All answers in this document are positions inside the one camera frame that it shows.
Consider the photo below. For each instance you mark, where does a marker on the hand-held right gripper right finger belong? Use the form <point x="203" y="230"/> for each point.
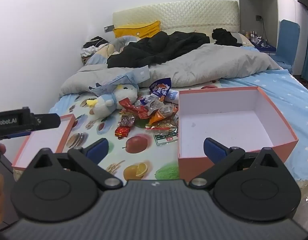
<point x="213" y="150"/>

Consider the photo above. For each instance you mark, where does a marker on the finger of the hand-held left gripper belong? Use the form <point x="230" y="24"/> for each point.
<point x="47" y="121"/>

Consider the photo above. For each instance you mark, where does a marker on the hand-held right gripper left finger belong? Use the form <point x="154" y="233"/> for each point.
<point x="99" y="148"/>

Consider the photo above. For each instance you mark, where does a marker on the shallow pink box lid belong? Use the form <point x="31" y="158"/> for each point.
<point x="44" y="140"/>

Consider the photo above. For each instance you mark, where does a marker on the deep pink cardboard box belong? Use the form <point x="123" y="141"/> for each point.
<point x="218" y="125"/>

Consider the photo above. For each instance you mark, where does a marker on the pile of snack packets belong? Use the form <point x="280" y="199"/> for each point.
<point x="144" y="112"/>

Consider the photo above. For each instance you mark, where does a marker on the blue snack bag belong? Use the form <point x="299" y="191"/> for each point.
<point x="160" y="86"/>

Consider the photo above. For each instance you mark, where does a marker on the white blue plush toy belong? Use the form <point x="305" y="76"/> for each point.
<point x="119" y="96"/>

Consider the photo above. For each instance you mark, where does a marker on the white blue cosmetic tube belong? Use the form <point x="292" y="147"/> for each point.
<point x="172" y="96"/>

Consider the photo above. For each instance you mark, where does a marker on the blue printed plastic bag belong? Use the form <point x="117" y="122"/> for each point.
<point x="129" y="78"/>

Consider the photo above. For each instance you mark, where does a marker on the heap of clothes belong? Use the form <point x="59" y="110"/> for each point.
<point x="92" y="46"/>

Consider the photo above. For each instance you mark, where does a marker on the grey duvet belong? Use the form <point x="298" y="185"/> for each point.
<point x="193" y="65"/>

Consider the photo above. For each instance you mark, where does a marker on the blue beige cartoon blanket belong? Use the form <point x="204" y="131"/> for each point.
<point x="104" y="52"/>

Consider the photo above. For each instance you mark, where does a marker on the black jacket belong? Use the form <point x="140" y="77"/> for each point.
<point x="154" y="50"/>

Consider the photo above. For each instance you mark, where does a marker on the black garment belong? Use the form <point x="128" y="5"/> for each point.
<point x="223" y="37"/>

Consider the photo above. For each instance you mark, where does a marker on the blue bedside tray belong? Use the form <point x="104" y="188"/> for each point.
<point x="265" y="48"/>

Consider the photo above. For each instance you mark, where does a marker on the white pillow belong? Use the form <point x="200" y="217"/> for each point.
<point x="245" y="40"/>

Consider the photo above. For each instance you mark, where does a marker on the row of cosmetic bottles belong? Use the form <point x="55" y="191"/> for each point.
<point x="255" y="36"/>

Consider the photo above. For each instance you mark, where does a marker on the yellow pillow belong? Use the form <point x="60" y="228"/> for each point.
<point x="134" y="31"/>

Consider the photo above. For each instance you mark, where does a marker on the blue chair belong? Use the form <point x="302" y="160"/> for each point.
<point x="288" y="42"/>

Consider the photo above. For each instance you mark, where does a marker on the cream quilted headboard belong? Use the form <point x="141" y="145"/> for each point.
<point x="188" y="15"/>

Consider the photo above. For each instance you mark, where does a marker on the grey wall bracket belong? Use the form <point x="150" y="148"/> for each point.
<point x="109" y="29"/>

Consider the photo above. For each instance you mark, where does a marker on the wall socket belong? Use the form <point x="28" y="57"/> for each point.
<point x="258" y="17"/>

